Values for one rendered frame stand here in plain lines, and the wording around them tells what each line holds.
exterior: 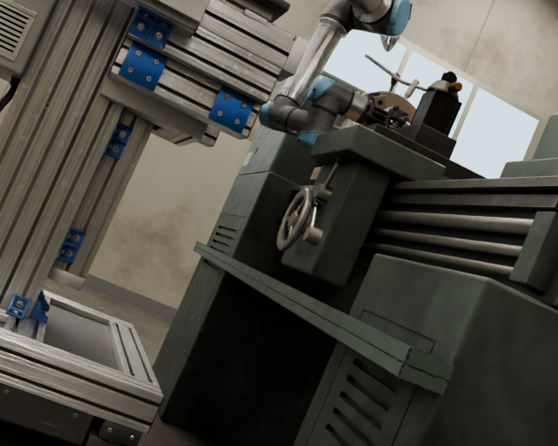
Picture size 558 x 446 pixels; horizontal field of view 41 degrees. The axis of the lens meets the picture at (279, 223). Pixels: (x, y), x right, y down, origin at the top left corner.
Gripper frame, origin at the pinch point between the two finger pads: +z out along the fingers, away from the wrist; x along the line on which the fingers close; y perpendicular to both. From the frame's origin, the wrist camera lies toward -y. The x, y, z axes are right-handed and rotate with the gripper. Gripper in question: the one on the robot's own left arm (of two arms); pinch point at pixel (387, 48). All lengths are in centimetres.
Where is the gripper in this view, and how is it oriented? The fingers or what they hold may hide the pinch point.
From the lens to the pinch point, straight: 251.6
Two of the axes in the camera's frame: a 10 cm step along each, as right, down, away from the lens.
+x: 9.6, 1.6, 2.3
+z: -1.6, 9.9, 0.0
